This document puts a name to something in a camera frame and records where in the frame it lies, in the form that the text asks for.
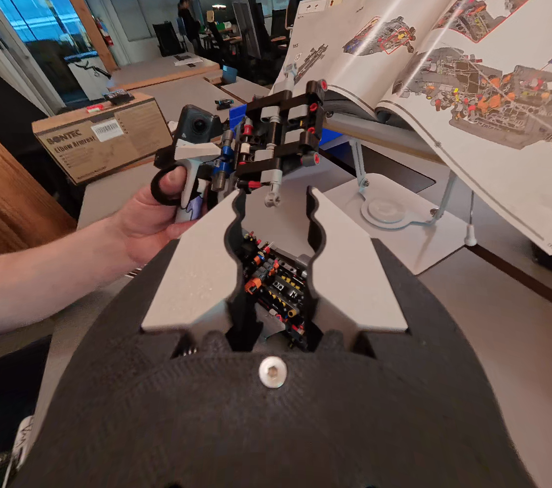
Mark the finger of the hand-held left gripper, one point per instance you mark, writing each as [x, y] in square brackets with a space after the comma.
[198, 151]

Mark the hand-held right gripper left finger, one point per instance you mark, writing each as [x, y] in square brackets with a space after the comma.
[194, 281]

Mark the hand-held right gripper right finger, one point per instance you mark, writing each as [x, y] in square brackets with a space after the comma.
[358, 281]

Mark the grey orange lego car model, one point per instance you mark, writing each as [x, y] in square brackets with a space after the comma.
[276, 281]

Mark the black lego subassembly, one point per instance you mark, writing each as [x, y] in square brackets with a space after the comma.
[297, 138]

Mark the person's left forearm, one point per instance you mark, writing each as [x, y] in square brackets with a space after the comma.
[56, 276]

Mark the lego instruction booklet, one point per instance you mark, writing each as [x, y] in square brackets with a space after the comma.
[366, 65]

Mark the person's left hand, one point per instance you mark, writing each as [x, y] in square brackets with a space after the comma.
[142, 229]

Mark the black webcam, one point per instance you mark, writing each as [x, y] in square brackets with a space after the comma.
[224, 103]

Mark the brown cardboard box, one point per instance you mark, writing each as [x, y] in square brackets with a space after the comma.
[142, 130]

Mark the white book stand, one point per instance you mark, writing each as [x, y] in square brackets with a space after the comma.
[396, 238]

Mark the small blue screen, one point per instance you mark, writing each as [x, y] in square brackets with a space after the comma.
[230, 74]

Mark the black office chair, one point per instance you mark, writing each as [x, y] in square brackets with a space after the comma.
[169, 39]

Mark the red fire extinguisher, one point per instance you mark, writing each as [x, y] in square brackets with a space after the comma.
[105, 33]

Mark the blue bin with tag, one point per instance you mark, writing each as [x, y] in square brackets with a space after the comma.
[332, 138]

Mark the wooden panel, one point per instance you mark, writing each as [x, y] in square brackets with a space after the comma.
[30, 203]

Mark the person's white shoe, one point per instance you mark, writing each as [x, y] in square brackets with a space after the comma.
[21, 445]

